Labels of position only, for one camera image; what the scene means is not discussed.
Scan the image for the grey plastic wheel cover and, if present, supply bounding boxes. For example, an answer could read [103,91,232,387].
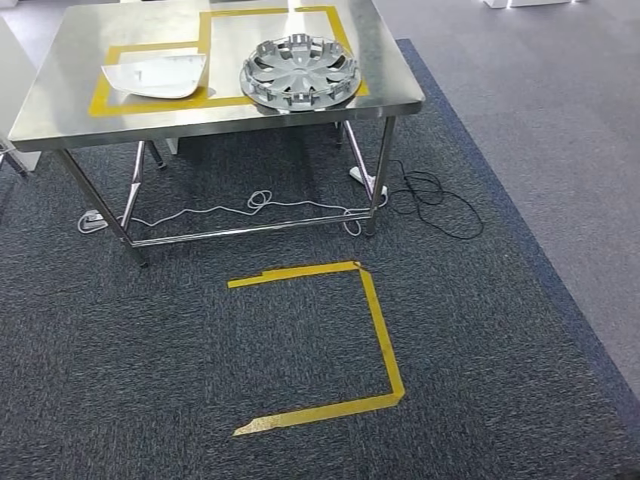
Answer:
[239,33,362,112]

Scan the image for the stainless steel workbench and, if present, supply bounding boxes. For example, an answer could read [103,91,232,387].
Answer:
[7,0,426,270]

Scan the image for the white power strip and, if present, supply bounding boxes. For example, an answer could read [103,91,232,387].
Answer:
[349,165,389,200]

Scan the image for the yellow floor tape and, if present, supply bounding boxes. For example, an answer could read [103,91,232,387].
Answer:
[227,260,406,437]

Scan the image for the white plastic body panel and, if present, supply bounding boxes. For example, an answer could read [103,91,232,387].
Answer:
[101,52,208,101]

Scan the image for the white power adapter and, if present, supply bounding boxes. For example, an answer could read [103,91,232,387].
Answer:
[77,209,109,234]

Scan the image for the yellow bench marking tape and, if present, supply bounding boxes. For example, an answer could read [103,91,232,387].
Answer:
[88,5,370,119]

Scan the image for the white cabinet with light strip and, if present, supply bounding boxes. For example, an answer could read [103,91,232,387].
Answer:
[482,0,586,9]

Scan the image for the white floor cable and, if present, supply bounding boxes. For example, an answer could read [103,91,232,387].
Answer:
[105,188,389,238]

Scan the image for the black floor cable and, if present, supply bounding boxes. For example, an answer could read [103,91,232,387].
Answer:
[387,158,485,241]

